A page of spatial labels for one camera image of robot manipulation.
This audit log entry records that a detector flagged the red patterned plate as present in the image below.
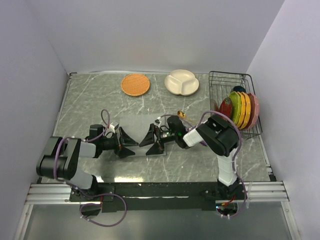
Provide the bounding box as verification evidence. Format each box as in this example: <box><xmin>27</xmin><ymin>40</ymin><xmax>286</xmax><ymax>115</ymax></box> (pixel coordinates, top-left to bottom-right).
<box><xmin>219</xmin><ymin>97</ymin><xmax>233</xmax><ymax>119</ymax></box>

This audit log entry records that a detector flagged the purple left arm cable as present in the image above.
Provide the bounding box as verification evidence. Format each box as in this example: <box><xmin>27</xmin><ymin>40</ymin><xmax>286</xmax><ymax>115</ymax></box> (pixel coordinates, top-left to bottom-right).
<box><xmin>53</xmin><ymin>109</ymin><xmax>128</xmax><ymax>228</ymax></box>

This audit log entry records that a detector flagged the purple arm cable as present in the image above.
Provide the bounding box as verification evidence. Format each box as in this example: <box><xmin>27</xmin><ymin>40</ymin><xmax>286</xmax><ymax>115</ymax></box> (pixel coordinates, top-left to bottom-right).
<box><xmin>157</xmin><ymin>111</ymin><xmax>248</xmax><ymax>220</ymax></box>
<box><xmin>53</xmin><ymin>109</ymin><xmax>128</xmax><ymax>228</ymax></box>

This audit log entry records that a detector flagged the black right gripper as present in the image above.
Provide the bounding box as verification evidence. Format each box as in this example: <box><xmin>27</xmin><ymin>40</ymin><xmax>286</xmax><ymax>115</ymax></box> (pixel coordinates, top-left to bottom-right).
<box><xmin>139</xmin><ymin>123</ymin><xmax>178</xmax><ymax>156</ymax></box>

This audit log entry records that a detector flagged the green scalloped plate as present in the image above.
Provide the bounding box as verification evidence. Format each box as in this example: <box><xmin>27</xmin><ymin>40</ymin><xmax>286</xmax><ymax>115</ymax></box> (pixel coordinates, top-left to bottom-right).
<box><xmin>229</xmin><ymin>91</ymin><xmax>242</xmax><ymax>125</ymax></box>

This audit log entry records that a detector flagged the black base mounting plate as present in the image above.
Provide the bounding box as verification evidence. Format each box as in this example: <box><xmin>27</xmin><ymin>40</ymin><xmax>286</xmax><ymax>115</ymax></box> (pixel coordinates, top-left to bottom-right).
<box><xmin>69</xmin><ymin>181</ymin><xmax>246</xmax><ymax>213</ymax></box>

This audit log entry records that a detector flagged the gold spoon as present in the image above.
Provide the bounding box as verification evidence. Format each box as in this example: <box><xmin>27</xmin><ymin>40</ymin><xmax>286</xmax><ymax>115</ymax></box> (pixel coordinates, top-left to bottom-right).
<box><xmin>177</xmin><ymin>110</ymin><xmax>195</xmax><ymax>124</ymax></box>

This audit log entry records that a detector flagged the iridescent purple knife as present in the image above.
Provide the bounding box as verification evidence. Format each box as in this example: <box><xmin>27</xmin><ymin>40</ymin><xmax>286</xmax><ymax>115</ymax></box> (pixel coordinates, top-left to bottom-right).
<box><xmin>200</xmin><ymin>141</ymin><xmax>208</xmax><ymax>147</ymax></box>

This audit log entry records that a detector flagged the orange woven round coaster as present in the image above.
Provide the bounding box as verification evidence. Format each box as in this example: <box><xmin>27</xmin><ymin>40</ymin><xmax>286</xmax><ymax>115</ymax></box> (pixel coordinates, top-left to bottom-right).
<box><xmin>120</xmin><ymin>73</ymin><xmax>151</xmax><ymax>97</ymax></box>

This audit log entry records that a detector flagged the yellow scalloped plate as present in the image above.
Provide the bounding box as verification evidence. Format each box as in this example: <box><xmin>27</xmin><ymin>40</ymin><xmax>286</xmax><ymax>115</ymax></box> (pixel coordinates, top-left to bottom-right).
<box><xmin>236</xmin><ymin>92</ymin><xmax>246</xmax><ymax>130</ymax></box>

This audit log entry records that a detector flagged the orange scalloped plate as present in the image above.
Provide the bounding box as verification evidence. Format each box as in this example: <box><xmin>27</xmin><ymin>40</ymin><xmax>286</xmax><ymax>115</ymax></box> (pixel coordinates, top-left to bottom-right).
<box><xmin>243</xmin><ymin>92</ymin><xmax>252</xmax><ymax>129</ymax></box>

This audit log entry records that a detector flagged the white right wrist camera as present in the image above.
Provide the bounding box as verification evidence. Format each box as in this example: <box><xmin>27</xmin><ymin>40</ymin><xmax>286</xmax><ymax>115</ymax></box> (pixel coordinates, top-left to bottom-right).
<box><xmin>154</xmin><ymin>116</ymin><xmax>162</xmax><ymax>128</ymax></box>

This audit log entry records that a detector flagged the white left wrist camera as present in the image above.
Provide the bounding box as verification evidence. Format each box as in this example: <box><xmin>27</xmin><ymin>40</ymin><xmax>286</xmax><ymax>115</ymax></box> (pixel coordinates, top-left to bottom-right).
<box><xmin>108</xmin><ymin>121</ymin><xmax>119</xmax><ymax>134</ymax></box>

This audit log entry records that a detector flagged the aluminium frame rail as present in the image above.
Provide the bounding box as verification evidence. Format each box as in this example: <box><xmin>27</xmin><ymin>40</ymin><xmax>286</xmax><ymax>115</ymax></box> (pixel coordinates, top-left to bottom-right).
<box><xmin>24</xmin><ymin>181</ymin><xmax>289</xmax><ymax>205</ymax></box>

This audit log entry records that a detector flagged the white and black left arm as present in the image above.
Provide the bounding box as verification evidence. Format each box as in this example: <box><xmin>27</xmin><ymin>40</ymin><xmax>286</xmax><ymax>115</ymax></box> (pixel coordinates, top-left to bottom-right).
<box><xmin>36</xmin><ymin>124</ymin><xmax>139</xmax><ymax>201</ymax></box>

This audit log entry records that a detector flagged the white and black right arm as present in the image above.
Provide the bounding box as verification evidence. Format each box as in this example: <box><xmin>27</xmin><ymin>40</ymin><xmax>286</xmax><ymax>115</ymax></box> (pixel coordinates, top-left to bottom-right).
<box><xmin>139</xmin><ymin>114</ymin><xmax>240</xmax><ymax>200</ymax></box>

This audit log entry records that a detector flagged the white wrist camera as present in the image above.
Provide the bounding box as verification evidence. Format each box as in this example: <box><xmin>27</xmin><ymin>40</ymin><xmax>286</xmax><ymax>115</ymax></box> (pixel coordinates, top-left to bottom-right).
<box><xmin>108</xmin><ymin>121</ymin><xmax>119</xmax><ymax>134</ymax></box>
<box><xmin>154</xmin><ymin>116</ymin><xmax>162</xmax><ymax>128</ymax></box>

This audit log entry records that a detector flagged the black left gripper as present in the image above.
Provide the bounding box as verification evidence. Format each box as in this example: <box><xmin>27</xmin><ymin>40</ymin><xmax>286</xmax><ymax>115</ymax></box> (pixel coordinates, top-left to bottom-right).
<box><xmin>99</xmin><ymin>127</ymin><xmax>139</xmax><ymax>158</ymax></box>

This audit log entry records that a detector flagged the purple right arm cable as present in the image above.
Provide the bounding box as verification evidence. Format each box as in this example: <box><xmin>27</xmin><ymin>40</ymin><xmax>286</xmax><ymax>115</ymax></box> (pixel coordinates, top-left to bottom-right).
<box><xmin>157</xmin><ymin>111</ymin><xmax>248</xmax><ymax>220</ymax></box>

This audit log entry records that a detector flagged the dark blue bowl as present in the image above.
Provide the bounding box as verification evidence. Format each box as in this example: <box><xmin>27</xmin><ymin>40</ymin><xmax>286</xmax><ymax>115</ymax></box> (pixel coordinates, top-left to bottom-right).
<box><xmin>232</xmin><ymin>85</ymin><xmax>247</xmax><ymax>93</ymax></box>

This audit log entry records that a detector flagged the grey cloth napkin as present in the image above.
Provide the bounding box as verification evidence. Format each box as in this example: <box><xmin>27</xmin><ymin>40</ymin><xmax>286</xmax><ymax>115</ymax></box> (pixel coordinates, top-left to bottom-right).
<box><xmin>119</xmin><ymin>113</ymin><xmax>161</xmax><ymax>158</ymax></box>

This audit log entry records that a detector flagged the black wire dish rack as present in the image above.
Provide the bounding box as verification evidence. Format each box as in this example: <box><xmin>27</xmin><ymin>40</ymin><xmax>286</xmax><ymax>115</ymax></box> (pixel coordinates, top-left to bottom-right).
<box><xmin>208</xmin><ymin>71</ymin><xmax>263</xmax><ymax>140</ymax></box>

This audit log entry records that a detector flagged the cream divided plate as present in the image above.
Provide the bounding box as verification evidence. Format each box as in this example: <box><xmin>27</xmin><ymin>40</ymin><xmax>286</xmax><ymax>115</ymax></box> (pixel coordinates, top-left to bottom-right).
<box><xmin>164</xmin><ymin>69</ymin><xmax>200</xmax><ymax>96</ymax></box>

